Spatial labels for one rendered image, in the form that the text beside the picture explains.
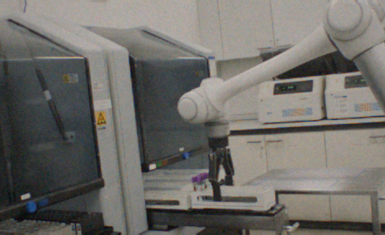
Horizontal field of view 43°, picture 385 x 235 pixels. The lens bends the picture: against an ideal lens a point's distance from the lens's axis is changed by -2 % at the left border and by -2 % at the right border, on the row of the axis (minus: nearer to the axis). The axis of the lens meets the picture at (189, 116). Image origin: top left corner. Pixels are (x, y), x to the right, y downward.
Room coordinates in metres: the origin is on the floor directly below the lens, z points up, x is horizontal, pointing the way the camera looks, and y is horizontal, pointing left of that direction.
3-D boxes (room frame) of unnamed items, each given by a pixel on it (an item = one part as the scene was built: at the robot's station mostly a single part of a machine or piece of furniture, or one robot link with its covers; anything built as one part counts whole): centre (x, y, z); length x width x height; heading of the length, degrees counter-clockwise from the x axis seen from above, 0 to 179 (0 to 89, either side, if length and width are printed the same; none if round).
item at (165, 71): (2.25, 0.25, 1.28); 0.61 x 0.51 x 0.63; 150
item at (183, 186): (2.11, 0.17, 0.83); 0.30 x 0.10 x 0.06; 60
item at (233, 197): (1.76, -0.12, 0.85); 0.30 x 0.10 x 0.06; 60
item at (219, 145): (1.78, -0.09, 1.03); 0.08 x 0.07 x 0.09; 150
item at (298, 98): (4.28, -0.96, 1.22); 0.62 x 0.56 x 0.64; 148
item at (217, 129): (1.78, -0.09, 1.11); 0.09 x 0.09 x 0.06
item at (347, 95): (3.99, -1.47, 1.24); 0.62 x 0.56 x 0.69; 150
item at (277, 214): (1.83, 0.00, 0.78); 0.73 x 0.14 x 0.09; 60
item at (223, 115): (1.77, -0.09, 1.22); 0.13 x 0.11 x 0.16; 155
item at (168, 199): (1.92, 0.15, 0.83); 0.30 x 0.10 x 0.06; 60
